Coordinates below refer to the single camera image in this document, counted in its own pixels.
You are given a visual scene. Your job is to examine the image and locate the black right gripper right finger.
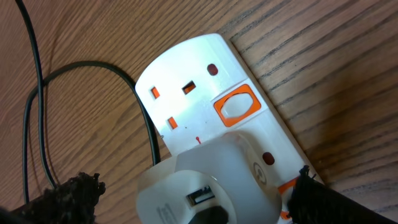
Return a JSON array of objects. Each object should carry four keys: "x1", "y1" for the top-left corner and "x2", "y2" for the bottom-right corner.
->
[{"x1": 287, "y1": 165, "x2": 397, "y2": 224}]

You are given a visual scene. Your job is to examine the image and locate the black charger cable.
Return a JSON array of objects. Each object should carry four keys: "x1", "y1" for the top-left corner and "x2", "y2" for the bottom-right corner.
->
[{"x1": 14, "y1": 0, "x2": 229, "y2": 224}]

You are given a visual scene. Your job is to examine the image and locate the white USB charger plug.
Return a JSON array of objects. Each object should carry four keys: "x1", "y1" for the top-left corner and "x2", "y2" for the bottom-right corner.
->
[{"x1": 136, "y1": 132, "x2": 282, "y2": 223}]

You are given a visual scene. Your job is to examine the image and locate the white power strip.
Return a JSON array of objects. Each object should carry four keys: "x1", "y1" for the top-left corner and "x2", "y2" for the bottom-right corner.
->
[{"x1": 136, "y1": 34, "x2": 309, "y2": 223}]

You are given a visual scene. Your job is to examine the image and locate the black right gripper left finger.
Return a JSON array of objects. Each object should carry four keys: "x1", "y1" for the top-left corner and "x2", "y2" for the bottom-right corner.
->
[{"x1": 1, "y1": 172, "x2": 106, "y2": 224}]

